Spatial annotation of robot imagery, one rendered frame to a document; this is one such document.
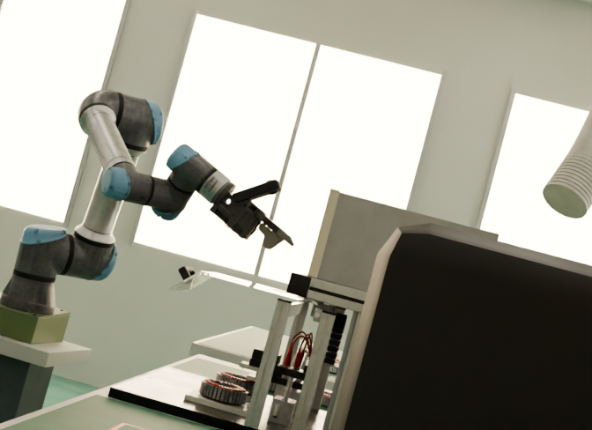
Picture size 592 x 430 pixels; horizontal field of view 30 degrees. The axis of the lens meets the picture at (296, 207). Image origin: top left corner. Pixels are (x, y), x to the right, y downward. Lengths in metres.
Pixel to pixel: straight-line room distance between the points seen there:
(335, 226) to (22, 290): 0.97
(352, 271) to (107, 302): 5.15
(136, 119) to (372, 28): 4.64
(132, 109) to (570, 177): 1.49
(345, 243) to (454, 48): 5.08
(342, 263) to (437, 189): 4.88
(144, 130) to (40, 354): 0.65
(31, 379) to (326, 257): 0.98
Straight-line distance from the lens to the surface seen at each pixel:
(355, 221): 2.49
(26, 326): 3.03
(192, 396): 2.57
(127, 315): 7.52
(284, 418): 2.58
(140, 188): 2.66
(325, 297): 2.38
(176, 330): 7.45
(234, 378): 2.83
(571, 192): 3.69
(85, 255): 3.11
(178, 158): 2.66
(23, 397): 3.08
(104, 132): 2.83
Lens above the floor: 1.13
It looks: 3 degrees up
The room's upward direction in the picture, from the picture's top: 15 degrees clockwise
